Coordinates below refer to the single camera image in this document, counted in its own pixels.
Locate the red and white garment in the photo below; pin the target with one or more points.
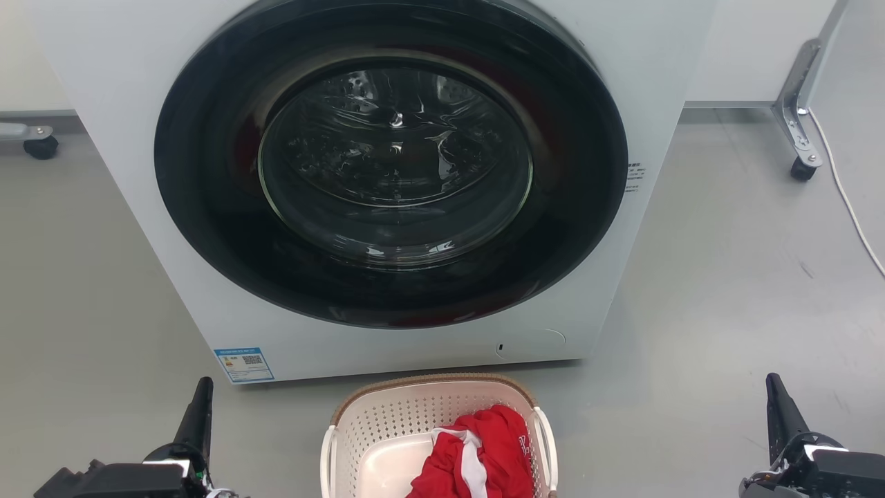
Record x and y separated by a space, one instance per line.
505 449

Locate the small printed text sticker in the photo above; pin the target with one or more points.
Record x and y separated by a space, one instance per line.
635 178

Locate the white perforated laundry basket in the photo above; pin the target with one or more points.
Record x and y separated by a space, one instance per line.
387 415

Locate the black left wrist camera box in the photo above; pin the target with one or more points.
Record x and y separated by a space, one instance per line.
66 484

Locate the white front-load washing machine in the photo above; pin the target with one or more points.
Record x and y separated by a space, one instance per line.
104 104

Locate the grey bar with black caster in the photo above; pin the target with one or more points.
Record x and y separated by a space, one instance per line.
40 146

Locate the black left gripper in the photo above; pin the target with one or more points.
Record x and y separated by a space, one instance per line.
152 478

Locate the black round washing machine door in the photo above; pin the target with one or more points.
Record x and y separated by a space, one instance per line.
197 200

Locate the metal frame leg with caster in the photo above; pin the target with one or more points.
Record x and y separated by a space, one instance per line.
795 114

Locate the blue energy label sticker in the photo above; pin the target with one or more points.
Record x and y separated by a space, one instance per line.
243 365

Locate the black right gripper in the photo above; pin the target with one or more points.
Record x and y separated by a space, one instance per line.
836 474

